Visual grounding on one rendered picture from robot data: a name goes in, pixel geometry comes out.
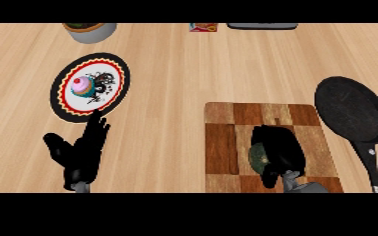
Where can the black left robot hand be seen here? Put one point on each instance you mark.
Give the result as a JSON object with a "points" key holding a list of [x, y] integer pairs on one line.
{"points": [[83, 150]]}

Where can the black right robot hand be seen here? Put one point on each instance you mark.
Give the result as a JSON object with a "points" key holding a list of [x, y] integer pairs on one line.
{"points": [[282, 150]]}

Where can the green squash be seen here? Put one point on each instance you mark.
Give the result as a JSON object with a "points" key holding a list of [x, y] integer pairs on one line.
{"points": [[258, 158]]}

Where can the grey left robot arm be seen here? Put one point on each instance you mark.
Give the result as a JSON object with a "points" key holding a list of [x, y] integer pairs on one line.
{"points": [[81, 187]]}

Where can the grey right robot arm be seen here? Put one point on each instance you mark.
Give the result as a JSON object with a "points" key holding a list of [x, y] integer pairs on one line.
{"points": [[300, 184]]}

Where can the checkered wooden cutting board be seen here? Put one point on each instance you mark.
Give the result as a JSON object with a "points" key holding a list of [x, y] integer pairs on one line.
{"points": [[270, 146]]}

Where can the black frying pan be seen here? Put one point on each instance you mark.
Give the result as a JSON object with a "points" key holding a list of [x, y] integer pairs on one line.
{"points": [[347, 113]]}

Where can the black rimmed patterned plate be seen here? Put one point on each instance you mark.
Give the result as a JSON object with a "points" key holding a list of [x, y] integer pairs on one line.
{"points": [[90, 87]]}

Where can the pink frosted cupcake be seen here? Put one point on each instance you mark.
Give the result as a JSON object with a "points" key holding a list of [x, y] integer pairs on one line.
{"points": [[81, 86]]}

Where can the grey plant pot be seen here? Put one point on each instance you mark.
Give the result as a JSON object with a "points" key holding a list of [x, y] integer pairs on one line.
{"points": [[90, 31]]}

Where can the dark grey flat tray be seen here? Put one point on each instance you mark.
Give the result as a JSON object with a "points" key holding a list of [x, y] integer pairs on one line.
{"points": [[261, 26]]}

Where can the red and yellow box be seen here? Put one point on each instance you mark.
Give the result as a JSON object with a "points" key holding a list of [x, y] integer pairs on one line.
{"points": [[202, 27]]}

